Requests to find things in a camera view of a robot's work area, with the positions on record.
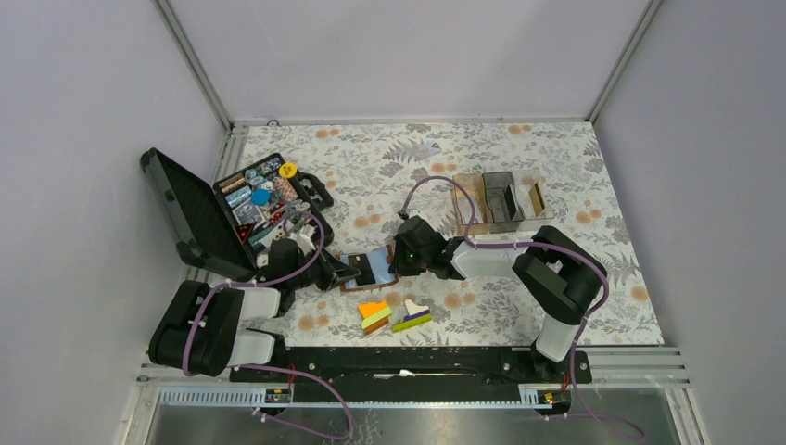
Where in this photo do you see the black VIP credit card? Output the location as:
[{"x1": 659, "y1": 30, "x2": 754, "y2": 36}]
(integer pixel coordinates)
[{"x1": 349, "y1": 254, "x2": 376, "y2": 287}]

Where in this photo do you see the orange green brown card stack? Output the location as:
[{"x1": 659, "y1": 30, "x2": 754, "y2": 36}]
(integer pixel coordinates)
[{"x1": 359, "y1": 301, "x2": 392, "y2": 335}]

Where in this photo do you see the gold card stack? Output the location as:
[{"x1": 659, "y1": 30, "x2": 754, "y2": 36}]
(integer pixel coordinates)
[{"x1": 528, "y1": 183, "x2": 546, "y2": 217}]

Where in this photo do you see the blue poker chip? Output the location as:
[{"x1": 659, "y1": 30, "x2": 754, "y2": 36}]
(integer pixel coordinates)
[{"x1": 250, "y1": 188, "x2": 271, "y2": 206}]

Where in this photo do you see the floral patterned table mat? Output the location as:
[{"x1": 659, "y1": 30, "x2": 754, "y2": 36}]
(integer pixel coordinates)
[{"x1": 222, "y1": 122, "x2": 664, "y2": 347}]

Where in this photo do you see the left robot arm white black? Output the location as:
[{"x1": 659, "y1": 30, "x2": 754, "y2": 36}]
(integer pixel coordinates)
[{"x1": 147, "y1": 238, "x2": 362, "y2": 381}]

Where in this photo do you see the yellow poker chip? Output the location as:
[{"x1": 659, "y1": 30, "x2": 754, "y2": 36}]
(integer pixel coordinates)
[{"x1": 278, "y1": 162, "x2": 298, "y2": 180}]

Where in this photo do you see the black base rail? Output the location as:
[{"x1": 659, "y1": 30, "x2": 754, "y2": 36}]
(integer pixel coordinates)
[{"x1": 230, "y1": 346, "x2": 592, "y2": 403}]

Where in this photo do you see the white purple green card stack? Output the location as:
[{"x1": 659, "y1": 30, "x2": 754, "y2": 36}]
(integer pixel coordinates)
[{"x1": 392, "y1": 299, "x2": 432, "y2": 333}]

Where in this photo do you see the silver card on mat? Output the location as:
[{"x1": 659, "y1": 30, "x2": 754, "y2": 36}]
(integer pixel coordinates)
[{"x1": 412, "y1": 143, "x2": 441, "y2": 161}]

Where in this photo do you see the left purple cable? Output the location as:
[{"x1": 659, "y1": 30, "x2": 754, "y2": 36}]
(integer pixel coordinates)
[{"x1": 182, "y1": 211, "x2": 356, "y2": 442}]

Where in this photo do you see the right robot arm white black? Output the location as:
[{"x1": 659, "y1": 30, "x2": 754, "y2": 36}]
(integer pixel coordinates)
[{"x1": 389, "y1": 216, "x2": 610, "y2": 382}]

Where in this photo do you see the black poker chip case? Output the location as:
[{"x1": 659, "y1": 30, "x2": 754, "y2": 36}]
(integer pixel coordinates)
[{"x1": 140, "y1": 148, "x2": 334, "y2": 281}]

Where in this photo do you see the brown leather card holder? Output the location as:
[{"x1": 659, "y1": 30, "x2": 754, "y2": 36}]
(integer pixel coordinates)
[{"x1": 337, "y1": 244, "x2": 399, "y2": 293}]

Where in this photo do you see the black VIP card stack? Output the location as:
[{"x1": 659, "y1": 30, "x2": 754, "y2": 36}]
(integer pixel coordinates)
[{"x1": 502, "y1": 185, "x2": 519, "y2": 221}]

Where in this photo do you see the purple cable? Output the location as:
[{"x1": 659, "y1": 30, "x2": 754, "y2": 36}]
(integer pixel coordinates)
[
  {"x1": 182, "y1": 211, "x2": 356, "y2": 442},
  {"x1": 399, "y1": 176, "x2": 647, "y2": 443}
]

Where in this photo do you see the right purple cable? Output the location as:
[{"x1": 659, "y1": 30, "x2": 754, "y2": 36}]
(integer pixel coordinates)
[{"x1": 399, "y1": 176, "x2": 647, "y2": 443}]

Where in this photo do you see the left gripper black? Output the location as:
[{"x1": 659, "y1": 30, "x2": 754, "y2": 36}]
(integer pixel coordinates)
[{"x1": 288, "y1": 243, "x2": 360, "y2": 292}]

